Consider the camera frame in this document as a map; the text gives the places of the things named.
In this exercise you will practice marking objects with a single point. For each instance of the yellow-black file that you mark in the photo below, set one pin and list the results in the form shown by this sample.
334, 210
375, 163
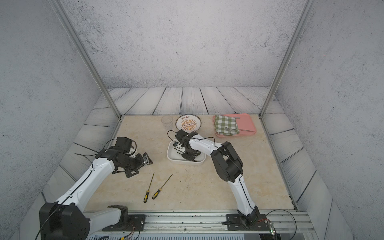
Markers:
160, 189
148, 190

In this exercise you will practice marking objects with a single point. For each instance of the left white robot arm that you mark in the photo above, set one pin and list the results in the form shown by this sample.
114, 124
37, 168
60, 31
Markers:
65, 219

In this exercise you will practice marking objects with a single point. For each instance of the green checkered cloth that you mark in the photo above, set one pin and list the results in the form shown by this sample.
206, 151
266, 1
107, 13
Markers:
226, 126

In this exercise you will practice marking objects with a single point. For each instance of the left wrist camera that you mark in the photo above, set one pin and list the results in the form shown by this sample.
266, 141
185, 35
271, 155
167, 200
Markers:
124, 144

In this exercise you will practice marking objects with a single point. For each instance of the white rectangular storage box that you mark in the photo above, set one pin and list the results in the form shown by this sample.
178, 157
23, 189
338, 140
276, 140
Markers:
174, 154

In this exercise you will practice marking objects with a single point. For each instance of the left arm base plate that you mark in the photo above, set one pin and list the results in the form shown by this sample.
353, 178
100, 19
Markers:
133, 223

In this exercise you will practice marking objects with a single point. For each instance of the left aluminium frame post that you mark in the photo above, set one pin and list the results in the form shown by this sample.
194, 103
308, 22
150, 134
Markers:
70, 30

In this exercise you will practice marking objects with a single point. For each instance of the aluminium frame post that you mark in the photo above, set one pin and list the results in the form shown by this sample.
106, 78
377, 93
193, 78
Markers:
308, 7
70, 30

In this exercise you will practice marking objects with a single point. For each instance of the right aluminium frame post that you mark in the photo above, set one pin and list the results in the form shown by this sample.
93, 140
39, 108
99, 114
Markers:
308, 7

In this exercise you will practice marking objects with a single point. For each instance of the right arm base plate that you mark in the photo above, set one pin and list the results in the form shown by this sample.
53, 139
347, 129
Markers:
237, 222

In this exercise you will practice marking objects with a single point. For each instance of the pink plastic tray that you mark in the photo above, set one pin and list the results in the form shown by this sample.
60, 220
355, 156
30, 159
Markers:
245, 124

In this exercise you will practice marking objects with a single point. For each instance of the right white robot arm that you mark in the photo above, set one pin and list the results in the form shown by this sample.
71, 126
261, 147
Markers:
229, 168

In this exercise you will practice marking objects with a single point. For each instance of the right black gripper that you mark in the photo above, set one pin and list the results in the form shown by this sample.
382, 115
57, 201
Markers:
187, 157

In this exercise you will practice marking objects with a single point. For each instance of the round orange patterned plate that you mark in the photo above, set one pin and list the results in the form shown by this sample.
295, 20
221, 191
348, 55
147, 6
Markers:
188, 123

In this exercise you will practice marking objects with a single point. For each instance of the aluminium front rail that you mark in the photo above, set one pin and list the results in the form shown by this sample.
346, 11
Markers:
296, 224

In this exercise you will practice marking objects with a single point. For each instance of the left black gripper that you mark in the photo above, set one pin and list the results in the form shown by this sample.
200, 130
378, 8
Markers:
141, 163

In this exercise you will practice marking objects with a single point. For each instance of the clear plastic cup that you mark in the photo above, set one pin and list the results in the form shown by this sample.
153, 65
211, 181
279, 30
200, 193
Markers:
167, 122

